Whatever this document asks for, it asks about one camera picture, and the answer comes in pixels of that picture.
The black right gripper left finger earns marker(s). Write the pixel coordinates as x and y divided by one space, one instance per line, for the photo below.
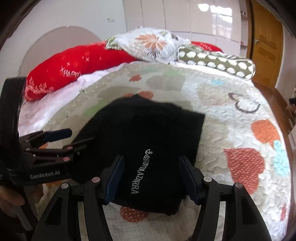
60 220

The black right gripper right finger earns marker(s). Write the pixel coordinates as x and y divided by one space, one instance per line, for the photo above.
242 220

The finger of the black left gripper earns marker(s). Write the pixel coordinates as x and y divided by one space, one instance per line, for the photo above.
39 138
68 152

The black pants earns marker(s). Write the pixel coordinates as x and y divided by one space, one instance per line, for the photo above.
150 137

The person's left hand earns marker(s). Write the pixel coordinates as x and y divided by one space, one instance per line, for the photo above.
10 198

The pink bed sheet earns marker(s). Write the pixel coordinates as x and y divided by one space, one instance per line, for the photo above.
34 115

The long red pillow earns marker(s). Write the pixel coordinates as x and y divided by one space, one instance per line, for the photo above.
65 67

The heart pattern quilted bedspread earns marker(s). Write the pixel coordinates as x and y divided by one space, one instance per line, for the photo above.
240 142

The pale round headboard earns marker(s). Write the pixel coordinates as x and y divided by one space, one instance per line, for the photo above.
53 42

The olive cloud pattern bolster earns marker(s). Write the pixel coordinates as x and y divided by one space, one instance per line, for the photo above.
235 65

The white floral pillow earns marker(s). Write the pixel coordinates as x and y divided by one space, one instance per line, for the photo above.
148 44

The wooden door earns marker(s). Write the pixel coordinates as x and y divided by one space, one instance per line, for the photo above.
265 43

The glossy white wardrobe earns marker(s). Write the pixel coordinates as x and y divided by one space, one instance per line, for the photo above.
221 23

